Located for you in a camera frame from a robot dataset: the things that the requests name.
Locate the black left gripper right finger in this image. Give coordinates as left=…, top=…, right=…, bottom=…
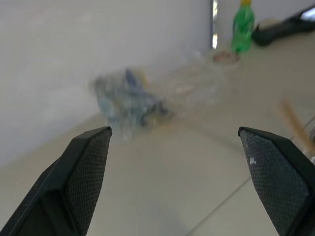
left=237, top=126, right=315, bottom=236

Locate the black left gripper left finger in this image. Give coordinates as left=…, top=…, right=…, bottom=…
left=0, top=126, right=113, bottom=236

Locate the wooden chopstick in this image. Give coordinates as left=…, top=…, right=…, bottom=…
left=283, top=98, right=315, bottom=148
left=277, top=98, right=313, bottom=151

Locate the blue item with yellow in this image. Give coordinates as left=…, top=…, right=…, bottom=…
left=122, top=68, right=173, bottom=120

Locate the clear plastic bag with items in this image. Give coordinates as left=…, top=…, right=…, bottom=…
left=90, top=65, right=226, bottom=142

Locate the black angular object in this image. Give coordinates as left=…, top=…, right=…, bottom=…
left=251, top=4, right=315, bottom=47

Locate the green plastic bottle yellow cap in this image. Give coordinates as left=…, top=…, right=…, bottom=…
left=230, top=0, right=255, bottom=54

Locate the shiny vertical metal strip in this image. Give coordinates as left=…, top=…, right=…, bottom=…
left=211, top=0, right=220, bottom=50

